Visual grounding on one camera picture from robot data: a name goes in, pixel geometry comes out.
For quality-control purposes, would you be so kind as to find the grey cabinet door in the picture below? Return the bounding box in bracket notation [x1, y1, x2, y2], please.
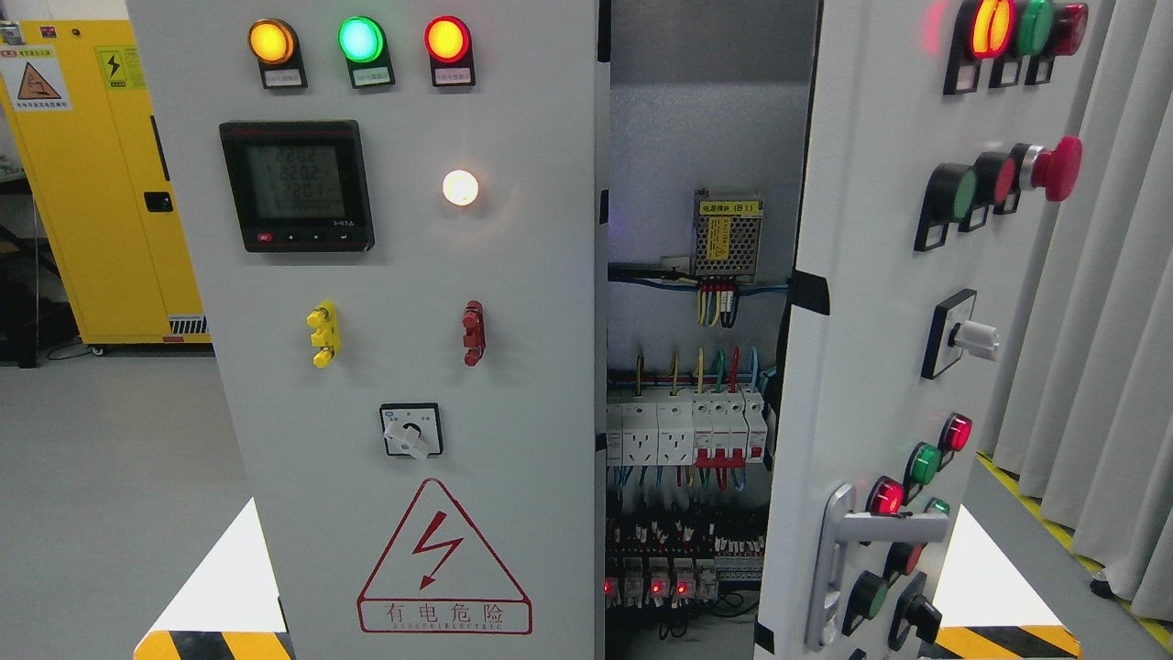
[128, 1, 606, 659]
[753, 1, 1111, 659]

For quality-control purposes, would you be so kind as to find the white sockets and breakers row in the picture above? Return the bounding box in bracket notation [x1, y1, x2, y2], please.
[605, 389, 768, 469]

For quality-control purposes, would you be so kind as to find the perforated metal power supply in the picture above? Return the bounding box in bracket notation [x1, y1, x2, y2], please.
[692, 188, 765, 285]

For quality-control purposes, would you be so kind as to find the white indicator lamp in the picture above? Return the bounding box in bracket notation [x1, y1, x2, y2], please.
[441, 169, 480, 206]

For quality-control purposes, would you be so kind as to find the relay and terminal row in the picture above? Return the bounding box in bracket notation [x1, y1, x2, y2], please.
[602, 506, 767, 608]

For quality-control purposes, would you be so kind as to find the red electric hazard sticker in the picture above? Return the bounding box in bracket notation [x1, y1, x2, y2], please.
[355, 478, 533, 635]

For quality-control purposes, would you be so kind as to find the red indicator lamp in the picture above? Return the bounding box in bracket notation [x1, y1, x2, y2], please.
[423, 14, 477, 88]

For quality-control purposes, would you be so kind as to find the black digital power meter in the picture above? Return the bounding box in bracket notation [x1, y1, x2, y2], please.
[219, 118, 377, 252]

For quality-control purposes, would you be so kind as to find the green indicator lamp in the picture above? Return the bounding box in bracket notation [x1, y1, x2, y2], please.
[337, 16, 396, 89]

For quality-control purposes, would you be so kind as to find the white rotary selector knob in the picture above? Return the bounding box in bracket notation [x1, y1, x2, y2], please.
[920, 288, 1002, 380]

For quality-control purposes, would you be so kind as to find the amber indicator lamp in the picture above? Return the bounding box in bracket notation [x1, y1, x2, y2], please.
[248, 18, 308, 89]

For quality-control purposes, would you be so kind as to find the red mushroom emergency button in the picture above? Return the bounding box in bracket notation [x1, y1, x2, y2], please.
[1010, 137, 1082, 204]

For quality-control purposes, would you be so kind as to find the yellow safety cabinet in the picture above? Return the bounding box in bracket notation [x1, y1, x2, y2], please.
[4, 20, 210, 346]

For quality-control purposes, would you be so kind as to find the red terminal post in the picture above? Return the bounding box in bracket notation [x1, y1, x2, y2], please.
[461, 300, 487, 367]

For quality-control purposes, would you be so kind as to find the yellow terminal post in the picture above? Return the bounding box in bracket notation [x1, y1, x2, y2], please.
[306, 301, 341, 369]

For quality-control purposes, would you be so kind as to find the silver door handle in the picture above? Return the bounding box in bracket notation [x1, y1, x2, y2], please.
[805, 483, 949, 652]

